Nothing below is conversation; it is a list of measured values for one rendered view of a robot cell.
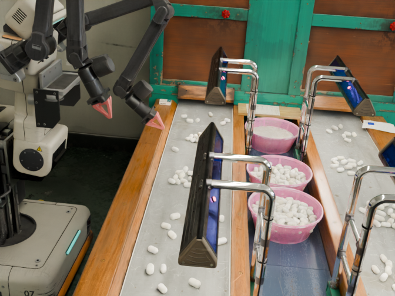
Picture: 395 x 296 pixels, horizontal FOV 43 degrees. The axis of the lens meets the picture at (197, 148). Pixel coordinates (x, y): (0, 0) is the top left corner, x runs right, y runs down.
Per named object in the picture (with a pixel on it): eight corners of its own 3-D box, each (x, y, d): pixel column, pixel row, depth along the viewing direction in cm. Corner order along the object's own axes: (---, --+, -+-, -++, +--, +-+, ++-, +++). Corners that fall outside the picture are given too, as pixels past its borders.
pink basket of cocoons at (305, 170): (260, 209, 194) (262, 188, 190) (234, 177, 217) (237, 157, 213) (321, 202, 202) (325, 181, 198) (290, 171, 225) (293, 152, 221)
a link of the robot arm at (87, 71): (78, 66, 182) (73, 70, 177) (94, 59, 180) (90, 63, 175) (87, 83, 185) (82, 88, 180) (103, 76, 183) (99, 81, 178)
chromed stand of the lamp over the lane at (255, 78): (207, 165, 225) (214, 68, 206) (209, 146, 243) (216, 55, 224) (250, 168, 225) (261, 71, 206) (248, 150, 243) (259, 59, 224)
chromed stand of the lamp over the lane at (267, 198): (188, 326, 138) (198, 183, 119) (194, 278, 156) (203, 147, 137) (258, 333, 137) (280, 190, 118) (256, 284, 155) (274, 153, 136)
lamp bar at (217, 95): (204, 103, 191) (206, 85, 188) (211, 60, 247) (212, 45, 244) (225, 105, 191) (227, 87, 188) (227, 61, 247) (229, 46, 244)
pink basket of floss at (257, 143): (270, 162, 232) (273, 143, 228) (231, 141, 251) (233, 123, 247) (308, 148, 248) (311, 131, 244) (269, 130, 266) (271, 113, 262)
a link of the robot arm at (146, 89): (120, 87, 224) (112, 90, 216) (136, 69, 221) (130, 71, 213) (138, 106, 225) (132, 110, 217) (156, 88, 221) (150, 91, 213)
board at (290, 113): (238, 114, 259) (238, 113, 258) (237, 104, 272) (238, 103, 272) (303, 120, 258) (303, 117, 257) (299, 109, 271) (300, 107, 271)
